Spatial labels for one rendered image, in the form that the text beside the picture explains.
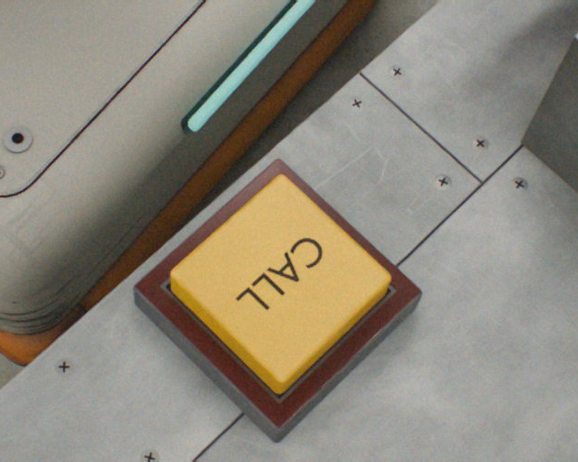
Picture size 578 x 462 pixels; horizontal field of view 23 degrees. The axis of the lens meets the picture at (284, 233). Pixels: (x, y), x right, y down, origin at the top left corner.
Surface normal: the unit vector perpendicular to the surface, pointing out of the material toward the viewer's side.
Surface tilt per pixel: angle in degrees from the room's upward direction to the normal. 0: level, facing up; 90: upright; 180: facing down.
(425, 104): 0
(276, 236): 0
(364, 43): 0
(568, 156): 90
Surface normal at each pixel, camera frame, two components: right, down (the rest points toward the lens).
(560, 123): -0.70, 0.64
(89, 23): 0.07, -0.37
